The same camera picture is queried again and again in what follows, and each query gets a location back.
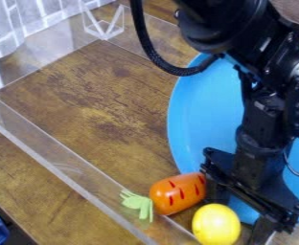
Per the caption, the orange toy carrot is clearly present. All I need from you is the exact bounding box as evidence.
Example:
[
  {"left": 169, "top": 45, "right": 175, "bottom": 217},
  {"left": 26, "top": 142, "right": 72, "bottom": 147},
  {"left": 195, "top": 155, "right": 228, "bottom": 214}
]
[{"left": 120, "top": 172, "right": 205, "bottom": 222}]

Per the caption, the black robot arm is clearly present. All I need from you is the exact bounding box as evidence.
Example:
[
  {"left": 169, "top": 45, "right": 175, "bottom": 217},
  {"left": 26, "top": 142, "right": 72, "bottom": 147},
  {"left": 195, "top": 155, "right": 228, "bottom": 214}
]
[{"left": 173, "top": 0, "right": 299, "bottom": 245}]

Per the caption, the clear acrylic enclosure wall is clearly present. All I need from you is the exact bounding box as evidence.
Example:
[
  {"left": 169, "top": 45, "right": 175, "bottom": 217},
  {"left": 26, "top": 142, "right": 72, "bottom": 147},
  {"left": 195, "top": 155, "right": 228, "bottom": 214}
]
[{"left": 0, "top": 0, "right": 196, "bottom": 245}]

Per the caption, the black braided cable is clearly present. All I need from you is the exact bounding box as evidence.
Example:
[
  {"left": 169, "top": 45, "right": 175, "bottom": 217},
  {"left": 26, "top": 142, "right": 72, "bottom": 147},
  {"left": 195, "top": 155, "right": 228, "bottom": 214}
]
[{"left": 128, "top": 0, "right": 221, "bottom": 78}]

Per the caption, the blue round plastic tray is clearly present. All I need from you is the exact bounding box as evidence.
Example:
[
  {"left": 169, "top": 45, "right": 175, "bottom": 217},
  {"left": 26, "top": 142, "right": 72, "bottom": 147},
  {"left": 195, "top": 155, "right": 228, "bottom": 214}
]
[{"left": 165, "top": 44, "right": 299, "bottom": 226}]

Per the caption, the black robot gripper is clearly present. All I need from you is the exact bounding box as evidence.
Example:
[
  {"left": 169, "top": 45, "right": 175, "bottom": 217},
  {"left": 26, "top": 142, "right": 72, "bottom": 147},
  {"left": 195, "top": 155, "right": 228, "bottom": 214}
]
[{"left": 200, "top": 127, "right": 299, "bottom": 245}]

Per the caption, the white patterned curtain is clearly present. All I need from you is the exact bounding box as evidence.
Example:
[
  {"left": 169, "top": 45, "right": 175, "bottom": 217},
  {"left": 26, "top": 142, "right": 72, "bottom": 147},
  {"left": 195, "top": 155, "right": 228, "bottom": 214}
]
[{"left": 0, "top": 0, "right": 114, "bottom": 61}]

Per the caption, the yellow toy lemon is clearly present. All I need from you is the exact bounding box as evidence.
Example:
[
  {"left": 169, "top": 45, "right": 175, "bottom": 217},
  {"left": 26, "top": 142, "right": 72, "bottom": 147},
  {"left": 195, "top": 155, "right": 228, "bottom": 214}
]
[{"left": 192, "top": 204, "right": 241, "bottom": 245}]

